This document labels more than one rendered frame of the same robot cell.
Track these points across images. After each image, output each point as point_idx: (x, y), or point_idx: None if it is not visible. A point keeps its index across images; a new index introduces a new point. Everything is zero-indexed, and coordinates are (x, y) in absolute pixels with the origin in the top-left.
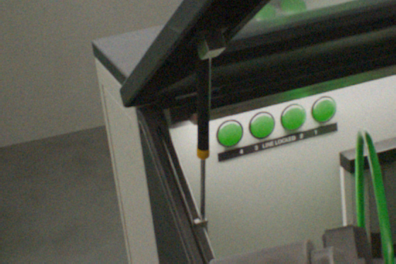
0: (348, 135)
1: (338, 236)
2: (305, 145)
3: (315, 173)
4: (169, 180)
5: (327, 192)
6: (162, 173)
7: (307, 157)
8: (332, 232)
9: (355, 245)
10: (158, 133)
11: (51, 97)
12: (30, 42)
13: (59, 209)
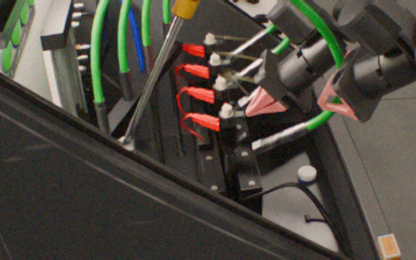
0: (39, 15)
1: (383, 1)
2: (30, 39)
3: (38, 69)
4: (60, 124)
5: (45, 85)
6: (47, 122)
7: (32, 53)
8: (378, 1)
9: (395, 2)
10: None
11: None
12: None
13: None
